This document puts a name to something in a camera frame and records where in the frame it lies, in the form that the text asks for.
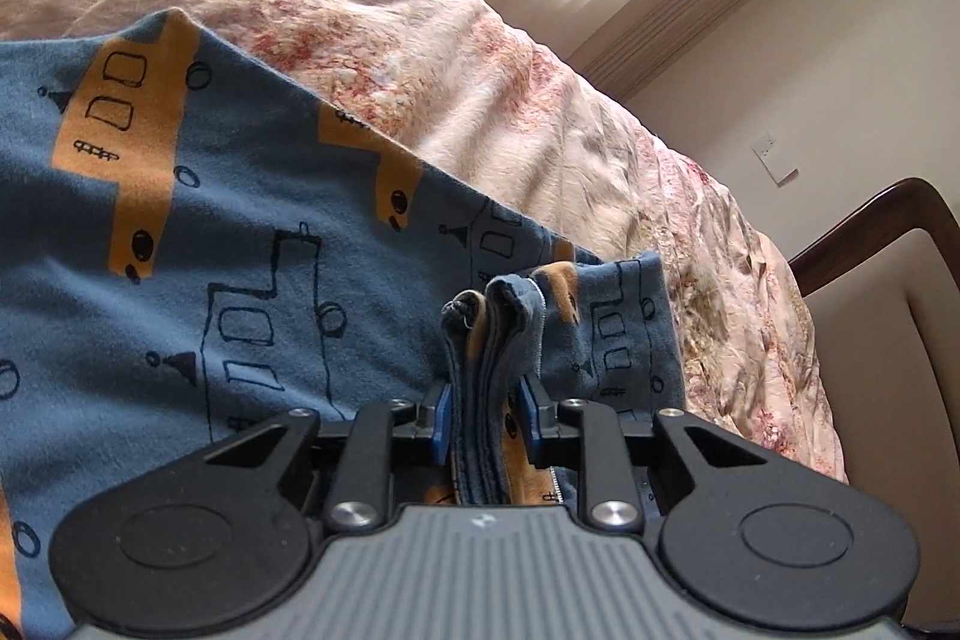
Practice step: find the blue pants with orange print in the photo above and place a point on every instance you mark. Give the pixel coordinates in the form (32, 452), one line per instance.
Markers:
(225, 220)

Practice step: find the white wall socket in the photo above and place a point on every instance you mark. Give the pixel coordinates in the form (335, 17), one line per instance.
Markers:
(775, 158)

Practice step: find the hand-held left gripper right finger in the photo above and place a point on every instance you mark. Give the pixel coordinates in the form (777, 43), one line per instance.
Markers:
(530, 419)

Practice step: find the wooden armchair with cream cushion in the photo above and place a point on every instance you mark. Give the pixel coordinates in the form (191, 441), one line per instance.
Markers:
(885, 340)

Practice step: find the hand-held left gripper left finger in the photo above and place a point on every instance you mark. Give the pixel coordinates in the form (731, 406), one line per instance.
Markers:
(441, 419)

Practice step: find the floral pink duvet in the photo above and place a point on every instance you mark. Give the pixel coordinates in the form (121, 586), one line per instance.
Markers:
(450, 55)

